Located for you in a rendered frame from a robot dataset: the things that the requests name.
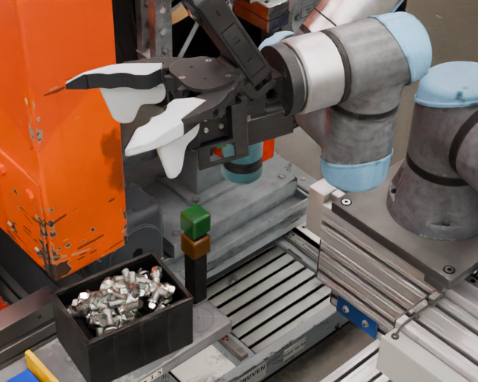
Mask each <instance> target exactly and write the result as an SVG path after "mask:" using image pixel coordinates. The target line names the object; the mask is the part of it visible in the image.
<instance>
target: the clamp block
mask: <svg viewBox="0 0 478 382"><path fill-rule="evenodd" d="M233 2H234V14H236V15H237V16H238V17H241V18H242V19H244V20H246V21H247V22H249V23H251V24H252V25H254V26H256V27H258V28H260V29H261V30H263V31H265V32H267V33H270V32H272V31H273V30H277V29H278V28H281V27H283V26H286V25H287V24H288V13H290V11H289V0H258V1H255V2H253V3H247V2H245V1H244V0H234V1H233Z"/></svg>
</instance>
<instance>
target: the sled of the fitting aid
mask: <svg viewBox="0 0 478 382"><path fill-rule="evenodd" d="M308 198H309V196H308V195H307V194H306V193H304V192H302V191H301V190H300V189H298V188H297V191H296V192H294V193H292V194H290V195H289V196H287V197H285V198H283V199H281V200H280V201H278V202H276V203H274V204H273V205H270V206H269V207H268V208H265V209H263V210H262V211H260V212H258V213H256V214H255V215H253V216H251V217H249V218H248V219H246V220H244V221H242V222H240V223H239V224H237V225H235V226H233V227H231V228H230V229H228V230H226V231H225V232H223V233H220V234H219V235H218V236H215V237H213V238H212V239H211V243H210V252H209V253H207V279H209V278H210V277H212V276H213V275H215V274H217V273H218V272H220V271H222V270H224V269H226V268H227V267H229V266H231V265H232V264H234V263H235V262H237V261H239V260H241V259H242V258H244V257H246V256H248V255H249V254H251V253H252V252H255V251H256V250H257V249H260V248H261V247H263V246H264V245H266V244H268V243H270V242H271V241H273V240H275V239H277V238H278V237H280V236H282V235H283V234H285V233H287V232H288V231H290V230H292V229H294V228H295V227H297V226H299V225H300V224H302V223H303V222H305V221H307V206H308ZM163 258H164V261H163V262H164V263H165V265H166V266H167V267H168V268H169V269H170V271H171V272H172V273H173V272H175V273H177V274H178V275H179V276H180V277H182V278H183V279H184V280H185V267H184V254H183V255H181V256H180V257H178V258H176V259H174V258H172V257H171V256H170V255H169V254H168V253H167V252H166V251H164V250H163Z"/></svg>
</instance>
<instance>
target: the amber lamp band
mask: <svg viewBox="0 0 478 382"><path fill-rule="evenodd" d="M210 243H211V236H210V235H209V234H207V236H205V237H203V238H202V239H200V240H198V241H196V242H193V241H192V240H191V239H189V238H188V237H187V236H186V235H184V233H182V234H181V250H182V251H183V252H184V253H185V254H186V255H188V256H189V257H190V258H192V259H193V260H197V259H198V258H200V257H202V256H204V255H205V254H207V253H209V252H210Z"/></svg>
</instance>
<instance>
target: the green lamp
mask: <svg viewBox="0 0 478 382"><path fill-rule="evenodd" d="M181 229H182V230H183V231H184V232H185V233H186V234H188V235H189V236H190V237H192V238H193V239H196V238H197V237H199V236H202V235H203V234H204V233H207V232H209V231H210V229H211V214H210V213H209V212H208V211H206V210H205V209H204V208H202V207H201V206H200V205H198V204H195V205H193V206H191V207H189V208H187V209H186V210H184V211H182V212H181Z"/></svg>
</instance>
